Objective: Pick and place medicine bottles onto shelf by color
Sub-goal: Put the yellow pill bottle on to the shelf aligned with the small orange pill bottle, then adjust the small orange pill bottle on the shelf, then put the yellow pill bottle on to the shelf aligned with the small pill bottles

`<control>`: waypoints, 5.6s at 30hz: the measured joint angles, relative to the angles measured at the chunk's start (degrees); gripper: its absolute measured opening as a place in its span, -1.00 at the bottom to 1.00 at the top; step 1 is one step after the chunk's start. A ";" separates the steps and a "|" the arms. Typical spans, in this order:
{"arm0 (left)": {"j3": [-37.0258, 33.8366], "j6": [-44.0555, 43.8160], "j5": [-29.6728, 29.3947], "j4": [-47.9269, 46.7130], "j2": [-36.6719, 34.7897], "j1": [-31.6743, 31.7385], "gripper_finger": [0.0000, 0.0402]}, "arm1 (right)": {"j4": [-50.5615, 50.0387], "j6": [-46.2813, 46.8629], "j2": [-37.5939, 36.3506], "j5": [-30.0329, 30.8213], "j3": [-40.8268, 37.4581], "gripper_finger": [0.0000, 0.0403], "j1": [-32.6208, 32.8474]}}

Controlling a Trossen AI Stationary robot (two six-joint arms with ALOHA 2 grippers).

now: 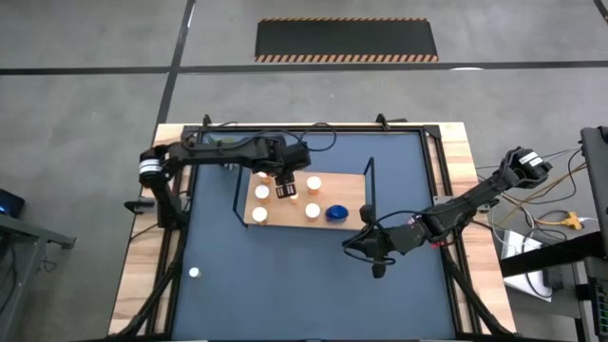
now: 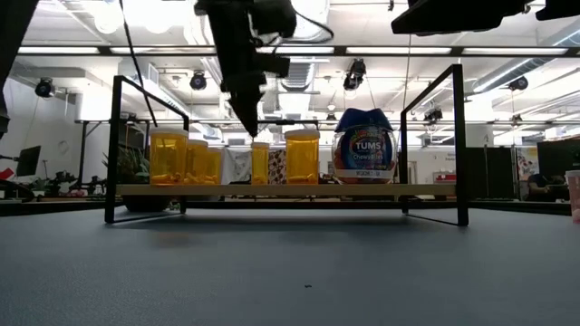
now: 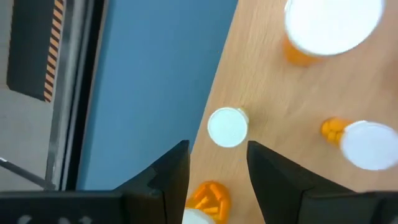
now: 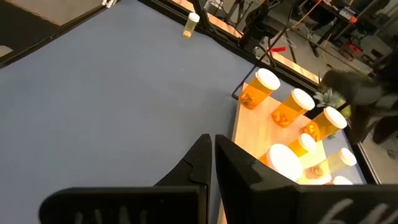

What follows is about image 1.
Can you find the white flat box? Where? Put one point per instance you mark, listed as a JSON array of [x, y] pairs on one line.
[[522, 247]]

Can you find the black device blue light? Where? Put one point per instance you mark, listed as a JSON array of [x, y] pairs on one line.
[[9, 204]]

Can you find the blue medicine bottle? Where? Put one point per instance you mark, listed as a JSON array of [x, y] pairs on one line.
[[337, 213]]

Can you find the green succulent plant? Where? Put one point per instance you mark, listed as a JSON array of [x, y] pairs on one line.
[[224, 141]]

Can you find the small silver bracket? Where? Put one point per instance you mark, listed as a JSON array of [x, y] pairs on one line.
[[440, 199]]

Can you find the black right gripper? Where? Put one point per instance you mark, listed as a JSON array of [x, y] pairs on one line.
[[406, 237]]

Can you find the wooden shelf black metal frame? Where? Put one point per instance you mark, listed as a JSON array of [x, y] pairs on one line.
[[342, 195]]

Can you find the red tag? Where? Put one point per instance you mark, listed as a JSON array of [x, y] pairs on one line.
[[433, 245]]

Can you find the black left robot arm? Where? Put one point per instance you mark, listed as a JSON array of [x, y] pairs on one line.
[[214, 152]]

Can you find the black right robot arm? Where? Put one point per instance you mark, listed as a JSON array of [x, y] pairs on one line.
[[475, 199]]

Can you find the equipment rack with lights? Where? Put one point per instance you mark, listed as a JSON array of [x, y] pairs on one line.
[[601, 304]]

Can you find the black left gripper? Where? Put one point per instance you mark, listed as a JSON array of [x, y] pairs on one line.
[[294, 157]]

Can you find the blue table mat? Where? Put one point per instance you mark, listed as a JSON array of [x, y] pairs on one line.
[[285, 309]]

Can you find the black monitor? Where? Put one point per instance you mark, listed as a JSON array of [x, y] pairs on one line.
[[596, 180]]

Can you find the large orange bottle white cap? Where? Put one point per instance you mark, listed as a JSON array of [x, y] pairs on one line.
[[260, 214], [314, 183], [262, 178], [261, 191], [312, 210]]

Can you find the yellow power splitter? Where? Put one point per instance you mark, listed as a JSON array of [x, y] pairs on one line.
[[570, 221]]

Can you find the black aluminium table frame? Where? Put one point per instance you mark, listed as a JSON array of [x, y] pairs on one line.
[[361, 127]]

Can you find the black hazard-striped floor mat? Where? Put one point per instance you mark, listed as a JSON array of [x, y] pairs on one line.
[[347, 40]]

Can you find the grey desk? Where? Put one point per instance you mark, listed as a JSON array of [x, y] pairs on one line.
[[28, 233]]

